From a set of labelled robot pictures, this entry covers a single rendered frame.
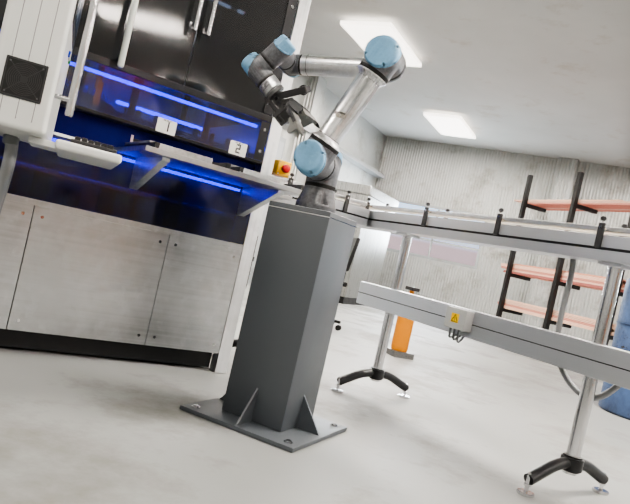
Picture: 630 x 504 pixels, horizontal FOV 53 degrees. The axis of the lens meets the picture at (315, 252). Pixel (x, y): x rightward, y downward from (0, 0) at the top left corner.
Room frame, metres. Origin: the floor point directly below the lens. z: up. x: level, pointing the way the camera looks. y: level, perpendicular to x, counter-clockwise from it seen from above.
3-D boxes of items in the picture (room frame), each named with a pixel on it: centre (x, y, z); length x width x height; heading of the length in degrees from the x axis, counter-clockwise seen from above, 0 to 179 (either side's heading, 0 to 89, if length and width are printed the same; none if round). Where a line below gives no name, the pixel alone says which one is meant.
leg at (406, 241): (3.25, -0.44, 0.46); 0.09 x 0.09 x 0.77; 33
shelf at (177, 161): (2.63, 0.50, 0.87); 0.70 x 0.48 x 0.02; 123
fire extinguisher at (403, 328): (4.98, -0.82, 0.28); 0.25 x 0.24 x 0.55; 65
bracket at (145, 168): (2.49, 0.70, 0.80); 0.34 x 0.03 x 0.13; 33
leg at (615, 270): (2.28, -1.06, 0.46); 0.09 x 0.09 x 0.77; 33
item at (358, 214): (3.29, 0.08, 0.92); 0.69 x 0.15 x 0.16; 123
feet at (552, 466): (2.28, -1.06, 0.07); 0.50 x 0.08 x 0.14; 123
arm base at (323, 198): (2.33, 0.03, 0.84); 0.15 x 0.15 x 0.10
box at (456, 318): (2.76, -0.68, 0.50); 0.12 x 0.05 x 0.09; 33
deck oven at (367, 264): (10.19, -0.42, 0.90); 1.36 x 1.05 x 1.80; 154
